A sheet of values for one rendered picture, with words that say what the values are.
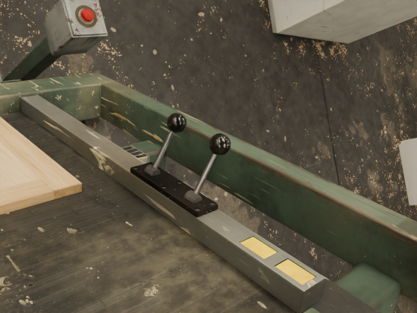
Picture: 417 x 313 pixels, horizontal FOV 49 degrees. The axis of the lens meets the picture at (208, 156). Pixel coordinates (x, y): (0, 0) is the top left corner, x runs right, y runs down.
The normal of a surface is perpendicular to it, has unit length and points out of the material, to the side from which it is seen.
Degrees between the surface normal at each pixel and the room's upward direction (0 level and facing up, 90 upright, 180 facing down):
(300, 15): 90
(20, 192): 60
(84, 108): 30
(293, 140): 0
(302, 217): 90
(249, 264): 90
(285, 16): 90
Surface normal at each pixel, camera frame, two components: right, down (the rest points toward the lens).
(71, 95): 0.66, 0.36
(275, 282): -0.74, 0.22
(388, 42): 0.62, -0.15
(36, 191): 0.08, -0.91
